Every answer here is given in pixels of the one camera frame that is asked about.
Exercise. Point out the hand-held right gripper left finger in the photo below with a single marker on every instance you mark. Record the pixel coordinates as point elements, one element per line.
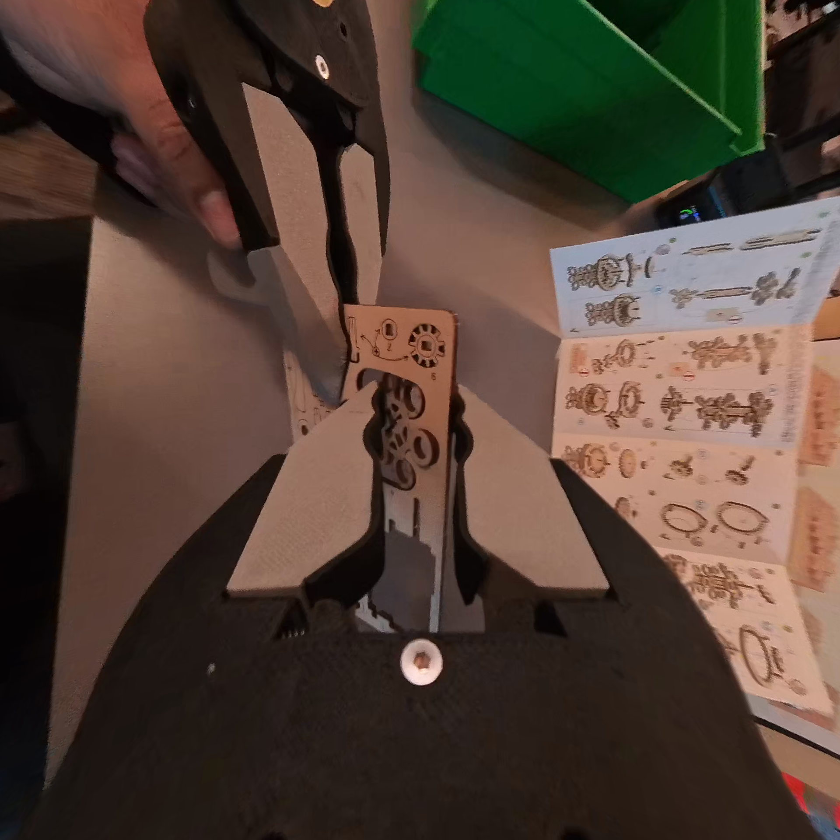
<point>308,518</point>

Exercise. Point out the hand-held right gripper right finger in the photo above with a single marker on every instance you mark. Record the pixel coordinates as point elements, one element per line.
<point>525,518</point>

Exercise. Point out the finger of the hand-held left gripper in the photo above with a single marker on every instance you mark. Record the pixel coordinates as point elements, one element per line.
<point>364,216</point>
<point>289,197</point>

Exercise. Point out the wooden parts sheet with pegs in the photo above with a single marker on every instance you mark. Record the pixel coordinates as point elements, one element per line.
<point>302,420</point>

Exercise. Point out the laser-cut wooden parts sheet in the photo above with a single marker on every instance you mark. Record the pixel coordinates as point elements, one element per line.
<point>403,348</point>

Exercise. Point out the person's left hand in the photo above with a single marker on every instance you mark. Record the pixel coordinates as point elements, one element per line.
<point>98,72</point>

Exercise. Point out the folded instruction booklet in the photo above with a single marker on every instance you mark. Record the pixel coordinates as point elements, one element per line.
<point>689,407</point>

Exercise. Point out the green plastic bin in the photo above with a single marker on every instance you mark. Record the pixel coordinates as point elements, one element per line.
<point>590,85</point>

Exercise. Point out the black device with screen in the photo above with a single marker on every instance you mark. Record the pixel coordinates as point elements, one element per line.
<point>715,197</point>

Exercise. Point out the red printed packet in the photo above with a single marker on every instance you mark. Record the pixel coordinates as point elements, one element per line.
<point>810,804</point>

